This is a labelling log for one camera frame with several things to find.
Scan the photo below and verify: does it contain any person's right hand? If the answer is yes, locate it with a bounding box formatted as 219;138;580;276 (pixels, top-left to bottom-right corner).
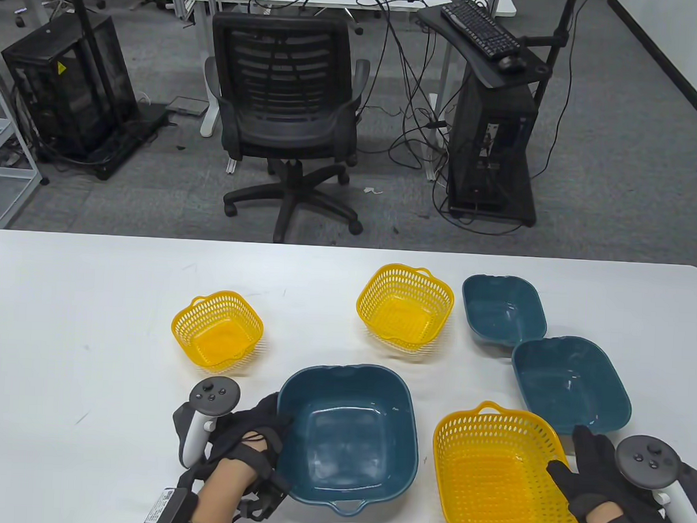
544;423;689;523

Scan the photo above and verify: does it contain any person's left hand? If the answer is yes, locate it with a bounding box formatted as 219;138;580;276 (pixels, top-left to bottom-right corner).
201;390;295;522

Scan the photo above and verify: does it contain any large yellow plastic basket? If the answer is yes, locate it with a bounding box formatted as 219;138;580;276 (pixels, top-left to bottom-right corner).
429;398;587;523

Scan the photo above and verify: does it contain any large blue plastic basin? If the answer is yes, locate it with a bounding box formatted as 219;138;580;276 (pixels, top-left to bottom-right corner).
272;360;424;520

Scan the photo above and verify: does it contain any person's left forearm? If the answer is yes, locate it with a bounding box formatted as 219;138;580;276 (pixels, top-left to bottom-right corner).
189;455;258;523

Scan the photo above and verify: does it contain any grey white left hand controller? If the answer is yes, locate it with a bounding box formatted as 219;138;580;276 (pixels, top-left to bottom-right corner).
170;375;242;472

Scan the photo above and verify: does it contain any grey white hand controller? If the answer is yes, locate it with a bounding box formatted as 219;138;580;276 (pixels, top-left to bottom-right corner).
170;375;242;472
612;434;697;523

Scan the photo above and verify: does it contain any grey white right hand controller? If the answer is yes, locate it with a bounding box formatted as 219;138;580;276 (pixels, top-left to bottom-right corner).
612;434;697;523

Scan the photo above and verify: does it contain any medium blue plastic basin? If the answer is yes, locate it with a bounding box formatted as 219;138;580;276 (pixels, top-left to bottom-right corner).
508;334;636;439

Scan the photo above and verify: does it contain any small yellow plastic basket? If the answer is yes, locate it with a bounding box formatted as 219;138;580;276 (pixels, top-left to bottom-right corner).
168;289;266;378

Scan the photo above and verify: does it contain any medium yellow plastic basket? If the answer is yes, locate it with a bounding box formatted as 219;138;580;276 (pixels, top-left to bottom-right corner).
354;262;457;356

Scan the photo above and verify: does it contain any small blue plastic basin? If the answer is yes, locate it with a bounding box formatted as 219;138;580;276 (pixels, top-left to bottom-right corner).
459;273;550;349

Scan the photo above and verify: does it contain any black mesh office chair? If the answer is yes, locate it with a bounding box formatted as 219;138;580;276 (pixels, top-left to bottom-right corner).
197;9;374;248

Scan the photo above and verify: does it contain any grey flat box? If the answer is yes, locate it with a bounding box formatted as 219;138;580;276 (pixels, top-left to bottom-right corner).
165;95;210;118

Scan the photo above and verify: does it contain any black computer tower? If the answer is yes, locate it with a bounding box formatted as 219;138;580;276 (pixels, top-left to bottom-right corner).
445;74;544;228

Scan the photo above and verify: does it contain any white metal shelf rack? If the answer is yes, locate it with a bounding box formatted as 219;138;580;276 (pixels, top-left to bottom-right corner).
0;55;55;233

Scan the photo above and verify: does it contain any black server cabinet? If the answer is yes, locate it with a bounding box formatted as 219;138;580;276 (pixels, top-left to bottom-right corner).
0;9;175;184

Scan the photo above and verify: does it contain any black keyboard tray stand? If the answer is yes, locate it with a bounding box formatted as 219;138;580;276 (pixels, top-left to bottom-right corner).
413;1;556;93

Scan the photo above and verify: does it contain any black upright pole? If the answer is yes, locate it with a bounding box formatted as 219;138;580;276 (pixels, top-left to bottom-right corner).
531;0;579;113
58;0;131;134

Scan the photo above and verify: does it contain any white desk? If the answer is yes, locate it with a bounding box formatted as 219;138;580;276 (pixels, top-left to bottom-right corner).
132;0;518;185

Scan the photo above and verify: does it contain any black keyboard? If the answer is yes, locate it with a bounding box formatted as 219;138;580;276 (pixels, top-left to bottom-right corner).
438;0;524;63

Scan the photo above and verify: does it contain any black wrist-mounted camera box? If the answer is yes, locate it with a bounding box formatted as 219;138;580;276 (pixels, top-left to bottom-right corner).
140;484;200;523

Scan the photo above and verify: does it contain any bundle of black cables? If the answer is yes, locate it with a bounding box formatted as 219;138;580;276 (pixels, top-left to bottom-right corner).
350;0;460;175

